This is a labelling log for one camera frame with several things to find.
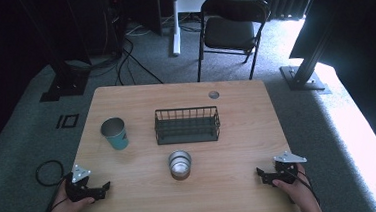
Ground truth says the black looped floor cable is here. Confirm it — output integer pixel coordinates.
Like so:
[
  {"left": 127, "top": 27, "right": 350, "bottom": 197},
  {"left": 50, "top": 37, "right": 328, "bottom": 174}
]
[{"left": 33, "top": 159, "right": 68, "bottom": 212}]

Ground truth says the black wire basket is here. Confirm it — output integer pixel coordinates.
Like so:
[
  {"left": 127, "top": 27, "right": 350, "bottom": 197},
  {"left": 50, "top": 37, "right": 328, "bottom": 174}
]
[{"left": 152, "top": 104, "right": 223, "bottom": 146}]

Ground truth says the person's left hand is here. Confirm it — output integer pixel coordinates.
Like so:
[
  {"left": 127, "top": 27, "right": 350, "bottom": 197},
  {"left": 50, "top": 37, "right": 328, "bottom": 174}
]
[{"left": 38, "top": 178, "right": 97, "bottom": 212}]

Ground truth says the person's right hand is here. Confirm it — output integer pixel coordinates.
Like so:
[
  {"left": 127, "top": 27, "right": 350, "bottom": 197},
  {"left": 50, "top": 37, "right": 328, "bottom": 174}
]
[{"left": 270, "top": 162, "right": 314, "bottom": 211}]

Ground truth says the white desk leg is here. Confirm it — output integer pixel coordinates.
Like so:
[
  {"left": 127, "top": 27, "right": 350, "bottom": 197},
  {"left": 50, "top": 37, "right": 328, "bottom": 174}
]
[{"left": 169, "top": 0, "right": 183, "bottom": 57}]

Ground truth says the black metal stand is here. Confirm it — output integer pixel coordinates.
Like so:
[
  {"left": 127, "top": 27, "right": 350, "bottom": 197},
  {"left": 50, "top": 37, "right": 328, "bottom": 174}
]
[
  {"left": 275, "top": 8, "right": 346, "bottom": 93},
  {"left": 17, "top": 0, "right": 93, "bottom": 104}
]

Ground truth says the black folding chair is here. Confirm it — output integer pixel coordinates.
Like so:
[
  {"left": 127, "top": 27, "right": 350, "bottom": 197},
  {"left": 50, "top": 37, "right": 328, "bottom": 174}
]
[{"left": 191, "top": 0, "right": 276, "bottom": 84}]

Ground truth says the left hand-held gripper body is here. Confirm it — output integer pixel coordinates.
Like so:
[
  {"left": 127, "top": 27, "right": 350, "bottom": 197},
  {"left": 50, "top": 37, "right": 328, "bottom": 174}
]
[{"left": 63, "top": 163, "right": 98, "bottom": 204}]

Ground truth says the right hand-held gripper cable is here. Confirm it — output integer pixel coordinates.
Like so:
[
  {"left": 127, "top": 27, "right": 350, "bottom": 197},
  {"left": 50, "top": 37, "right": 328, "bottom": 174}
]
[{"left": 285, "top": 166, "right": 321, "bottom": 208}]

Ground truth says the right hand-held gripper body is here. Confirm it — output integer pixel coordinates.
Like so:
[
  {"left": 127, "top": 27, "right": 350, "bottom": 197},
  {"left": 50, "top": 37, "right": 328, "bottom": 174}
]
[{"left": 269, "top": 149, "right": 310, "bottom": 186}]

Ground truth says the teal metal cup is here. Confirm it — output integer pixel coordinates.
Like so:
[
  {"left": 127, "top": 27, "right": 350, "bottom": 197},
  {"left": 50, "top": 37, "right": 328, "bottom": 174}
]
[{"left": 99, "top": 115, "right": 130, "bottom": 152}]

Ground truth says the left hand-held gripper cable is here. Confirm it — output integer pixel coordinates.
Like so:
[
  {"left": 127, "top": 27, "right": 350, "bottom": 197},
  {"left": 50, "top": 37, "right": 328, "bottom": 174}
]
[{"left": 42, "top": 173, "right": 76, "bottom": 212}]

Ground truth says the silver metal cup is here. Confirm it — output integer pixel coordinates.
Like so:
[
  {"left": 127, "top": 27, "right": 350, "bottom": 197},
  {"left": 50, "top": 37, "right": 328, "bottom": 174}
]
[{"left": 167, "top": 148, "right": 194, "bottom": 182}]

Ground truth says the hand-held gripper cable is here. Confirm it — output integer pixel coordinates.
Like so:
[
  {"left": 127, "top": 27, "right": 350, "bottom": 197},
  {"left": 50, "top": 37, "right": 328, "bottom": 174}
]
[
  {"left": 42, "top": 173, "right": 76, "bottom": 212},
  {"left": 285, "top": 166, "right": 321, "bottom": 208}
]

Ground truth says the bundle of black floor cables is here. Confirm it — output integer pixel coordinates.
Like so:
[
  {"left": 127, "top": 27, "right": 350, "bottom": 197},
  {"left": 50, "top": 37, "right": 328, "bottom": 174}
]
[{"left": 63, "top": 7, "right": 164, "bottom": 92}]

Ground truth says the white desk top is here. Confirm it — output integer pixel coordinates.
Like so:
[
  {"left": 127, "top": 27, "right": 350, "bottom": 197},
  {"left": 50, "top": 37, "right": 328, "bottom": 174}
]
[{"left": 176, "top": 0, "right": 253, "bottom": 16}]

